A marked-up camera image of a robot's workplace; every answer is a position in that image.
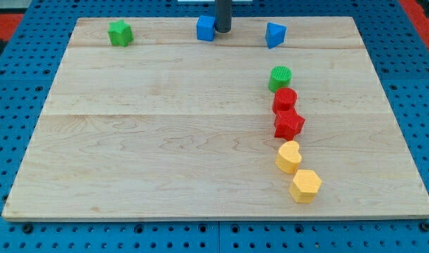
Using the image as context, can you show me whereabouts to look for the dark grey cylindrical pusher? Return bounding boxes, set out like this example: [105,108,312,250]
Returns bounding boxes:
[215,0,232,33]

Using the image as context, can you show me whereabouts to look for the blue triangle block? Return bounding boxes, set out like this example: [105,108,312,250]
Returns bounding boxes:
[265,22,286,48]

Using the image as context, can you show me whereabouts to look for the blue cube block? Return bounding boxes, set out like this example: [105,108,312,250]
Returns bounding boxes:
[196,15,216,41]

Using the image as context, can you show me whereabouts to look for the green cylinder block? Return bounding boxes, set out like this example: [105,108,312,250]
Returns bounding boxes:
[268,66,292,93]

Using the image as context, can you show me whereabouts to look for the red cylinder block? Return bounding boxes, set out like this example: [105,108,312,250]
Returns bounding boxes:
[272,87,298,113]

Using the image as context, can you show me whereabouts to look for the green star block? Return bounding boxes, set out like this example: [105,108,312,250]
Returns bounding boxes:
[107,20,134,47]

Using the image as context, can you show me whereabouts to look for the red star block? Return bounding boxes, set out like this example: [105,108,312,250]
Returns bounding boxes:
[274,108,305,141]

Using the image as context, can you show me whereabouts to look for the wooden board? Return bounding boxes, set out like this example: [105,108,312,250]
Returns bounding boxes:
[2,17,429,222]

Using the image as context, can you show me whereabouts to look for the yellow heart block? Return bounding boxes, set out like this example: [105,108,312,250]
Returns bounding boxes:
[275,141,303,174]

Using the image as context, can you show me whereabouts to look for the yellow hexagon block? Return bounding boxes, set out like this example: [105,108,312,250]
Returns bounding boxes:
[289,169,322,203]

